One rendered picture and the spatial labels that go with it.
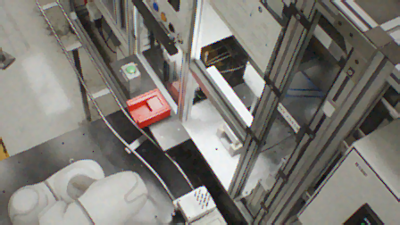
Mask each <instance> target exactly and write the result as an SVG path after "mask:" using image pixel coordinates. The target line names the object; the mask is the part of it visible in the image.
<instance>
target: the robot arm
mask: <svg viewBox="0 0 400 225"><path fill-rule="evenodd" d="M147 198H148V190H147V189H146V185H145V183H144V182H143V181H142V179H141V178H140V177H139V176H138V174H137V173H135V172H132V171H123V172H119V173H116V174H114V175H110V176H109V177H106V178H105V177H104V172H103V171H102V169H101V167H100V165H98V163H97V162H95V161H92V160H82V161H77V162H74V163H73V164H71V165H68V167H65V168H64V169H61V170H60V171H58V172H57V173H55V174H54V175H52V177H50V178H49V179H47V180H46V181H43V182H41V183H37V184H36V185H28V186H26V187H22V188H20V189H18V190H17V191H16V192H15V193H14V194H13V195H12V196H11V198H10V201H9V204H8V215H9V217H10V221H11V222H12V225H123V224H124V223H126V222H127V221H129V219H131V218H132V217H134V216H135V215H136V214H137V213H138V212H139V211H140V209H142V208H143V206H144V205H145V203H146V200H147Z"/></svg>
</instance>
